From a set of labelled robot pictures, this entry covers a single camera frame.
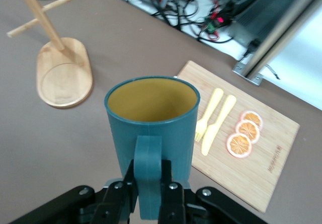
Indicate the bamboo cutting board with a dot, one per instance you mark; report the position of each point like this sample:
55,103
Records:
264,183

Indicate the black power supply box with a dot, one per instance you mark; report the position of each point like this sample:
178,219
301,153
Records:
256,15

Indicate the wooden mug rack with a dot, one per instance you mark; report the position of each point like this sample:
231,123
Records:
65,83

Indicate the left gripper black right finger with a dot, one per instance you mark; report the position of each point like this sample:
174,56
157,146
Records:
173,204

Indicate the yellow plastic knife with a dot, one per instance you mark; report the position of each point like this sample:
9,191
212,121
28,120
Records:
213,131

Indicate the yellow plastic fork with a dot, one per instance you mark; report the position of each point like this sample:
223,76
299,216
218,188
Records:
212,103

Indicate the teal mug with yellow inside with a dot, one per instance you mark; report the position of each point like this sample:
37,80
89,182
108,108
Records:
125,138

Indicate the aluminium camera mount post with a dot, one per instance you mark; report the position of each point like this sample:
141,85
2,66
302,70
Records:
266,50

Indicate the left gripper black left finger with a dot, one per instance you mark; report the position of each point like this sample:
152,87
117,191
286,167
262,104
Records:
118,201

